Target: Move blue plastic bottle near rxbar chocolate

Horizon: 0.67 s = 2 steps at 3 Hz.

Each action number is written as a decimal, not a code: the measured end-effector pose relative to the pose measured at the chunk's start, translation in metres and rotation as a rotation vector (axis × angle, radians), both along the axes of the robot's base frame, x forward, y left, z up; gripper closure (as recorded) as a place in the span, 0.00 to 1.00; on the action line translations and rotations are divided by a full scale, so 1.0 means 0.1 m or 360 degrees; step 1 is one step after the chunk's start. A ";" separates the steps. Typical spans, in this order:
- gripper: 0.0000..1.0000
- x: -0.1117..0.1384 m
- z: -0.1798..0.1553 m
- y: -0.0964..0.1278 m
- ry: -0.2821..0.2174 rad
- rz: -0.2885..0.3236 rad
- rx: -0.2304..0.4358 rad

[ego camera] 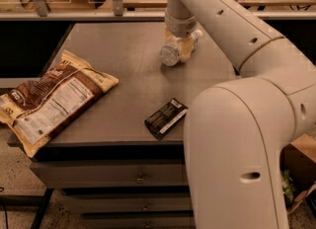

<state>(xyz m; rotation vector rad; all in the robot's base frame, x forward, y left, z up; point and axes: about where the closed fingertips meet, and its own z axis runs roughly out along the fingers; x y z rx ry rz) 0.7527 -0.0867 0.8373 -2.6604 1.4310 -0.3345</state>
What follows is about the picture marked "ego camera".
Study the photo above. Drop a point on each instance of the cardboard box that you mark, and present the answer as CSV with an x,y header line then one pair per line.
x,y
299,157

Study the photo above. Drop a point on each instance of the black rxbar chocolate wrapper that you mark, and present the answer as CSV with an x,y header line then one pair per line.
x,y
165,118

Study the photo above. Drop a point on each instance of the brown and cream snack bag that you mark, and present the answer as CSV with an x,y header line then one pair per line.
x,y
36,111

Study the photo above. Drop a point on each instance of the grey metal rail with posts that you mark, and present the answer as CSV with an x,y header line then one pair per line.
x,y
78,7

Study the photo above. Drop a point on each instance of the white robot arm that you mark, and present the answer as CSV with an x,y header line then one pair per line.
x,y
234,131

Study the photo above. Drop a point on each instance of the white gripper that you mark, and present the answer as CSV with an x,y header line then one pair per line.
x,y
180,26

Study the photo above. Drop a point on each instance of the green snack bag in box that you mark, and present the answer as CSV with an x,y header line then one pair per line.
x,y
287,187

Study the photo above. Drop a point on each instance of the grey metal drawer cabinet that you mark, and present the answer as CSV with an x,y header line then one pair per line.
x,y
110,169

